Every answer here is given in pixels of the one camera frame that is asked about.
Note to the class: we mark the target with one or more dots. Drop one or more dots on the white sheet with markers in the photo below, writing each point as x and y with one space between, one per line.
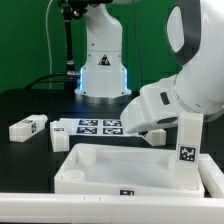
94 127

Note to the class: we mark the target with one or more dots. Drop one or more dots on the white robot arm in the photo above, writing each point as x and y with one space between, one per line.
187 73

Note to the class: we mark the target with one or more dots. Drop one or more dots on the white front fence bar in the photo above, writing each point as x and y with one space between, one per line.
90 209

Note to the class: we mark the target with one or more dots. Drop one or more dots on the white right fence bar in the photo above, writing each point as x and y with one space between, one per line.
211 175

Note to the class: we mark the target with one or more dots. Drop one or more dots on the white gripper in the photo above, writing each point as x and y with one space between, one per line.
155 108

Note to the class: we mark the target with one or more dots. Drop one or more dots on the black camera stand pole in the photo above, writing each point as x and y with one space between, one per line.
71 9

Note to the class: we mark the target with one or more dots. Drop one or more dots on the white fence bar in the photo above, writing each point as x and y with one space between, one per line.
211 175
90 209

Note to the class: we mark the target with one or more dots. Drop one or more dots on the white desk top tray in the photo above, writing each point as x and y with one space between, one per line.
124 171

